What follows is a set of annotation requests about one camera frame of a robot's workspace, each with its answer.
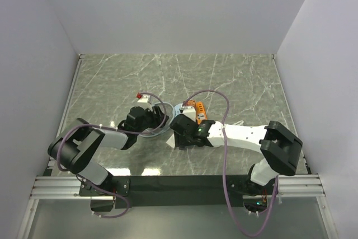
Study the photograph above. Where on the aluminium rail frame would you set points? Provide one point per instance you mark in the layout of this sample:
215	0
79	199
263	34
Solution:
63	188

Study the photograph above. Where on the black base beam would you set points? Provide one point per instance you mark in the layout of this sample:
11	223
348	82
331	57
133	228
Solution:
125	192

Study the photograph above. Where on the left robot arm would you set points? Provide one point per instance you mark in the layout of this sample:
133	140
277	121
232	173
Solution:
74	148

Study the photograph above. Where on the white square plug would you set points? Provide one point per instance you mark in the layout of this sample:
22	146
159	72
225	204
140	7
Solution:
171	141

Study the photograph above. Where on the round light blue power strip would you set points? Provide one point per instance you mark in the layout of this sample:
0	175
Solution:
178	109

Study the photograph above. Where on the orange power strip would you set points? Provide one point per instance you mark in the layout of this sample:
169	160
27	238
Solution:
200	112

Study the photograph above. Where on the red cube socket adapter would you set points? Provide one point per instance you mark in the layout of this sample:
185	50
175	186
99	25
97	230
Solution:
190	103

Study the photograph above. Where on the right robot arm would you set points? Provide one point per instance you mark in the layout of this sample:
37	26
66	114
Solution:
280	148

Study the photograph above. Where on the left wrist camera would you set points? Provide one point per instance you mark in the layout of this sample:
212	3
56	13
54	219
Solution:
143	98

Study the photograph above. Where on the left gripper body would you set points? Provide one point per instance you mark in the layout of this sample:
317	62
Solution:
150	120

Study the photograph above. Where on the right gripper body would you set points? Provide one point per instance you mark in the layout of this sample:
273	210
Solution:
184	140

